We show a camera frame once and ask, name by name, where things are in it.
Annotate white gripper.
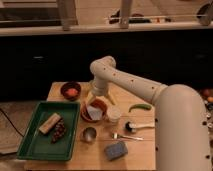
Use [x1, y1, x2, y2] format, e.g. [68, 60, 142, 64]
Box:
[85, 77, 116, 105]

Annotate white towel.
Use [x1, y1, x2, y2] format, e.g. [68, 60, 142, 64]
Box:
[87, 106, 102, 121]

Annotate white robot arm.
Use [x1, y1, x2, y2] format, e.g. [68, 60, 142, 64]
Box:
[88, 56, 212, 171]

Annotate red bowl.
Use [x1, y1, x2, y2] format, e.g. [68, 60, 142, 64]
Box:
[80, 99, 107, 123]

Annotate dark bowl with orange food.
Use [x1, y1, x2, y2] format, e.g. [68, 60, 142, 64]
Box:
[60, 81, 81, 101]

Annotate white plastic cup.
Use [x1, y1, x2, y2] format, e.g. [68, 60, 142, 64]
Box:
[107, 106, 121, 123]

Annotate small metal cup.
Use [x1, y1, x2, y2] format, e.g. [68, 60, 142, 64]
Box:
[82, 127, 97, 143]

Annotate metal spoon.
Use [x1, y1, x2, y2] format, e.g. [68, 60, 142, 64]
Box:
[111, 133, 144, 141]

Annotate green chili pepper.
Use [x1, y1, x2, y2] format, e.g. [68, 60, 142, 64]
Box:
[128, 104, 152, 113]

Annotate dark grape bunch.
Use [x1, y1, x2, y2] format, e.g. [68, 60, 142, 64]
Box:
[51, 119, 66, 143]

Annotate tan wooden block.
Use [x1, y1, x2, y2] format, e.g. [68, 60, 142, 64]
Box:
[39, 113, 61, 134]

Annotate blue sponge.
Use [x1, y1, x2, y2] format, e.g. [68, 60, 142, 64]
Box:
[104, 141, 128, 161]

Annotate green plastic tray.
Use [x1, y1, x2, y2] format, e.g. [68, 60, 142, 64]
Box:
[17, 101, 80, 161]

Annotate black cable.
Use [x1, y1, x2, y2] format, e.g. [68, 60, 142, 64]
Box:
[0, 108, 25, 138]

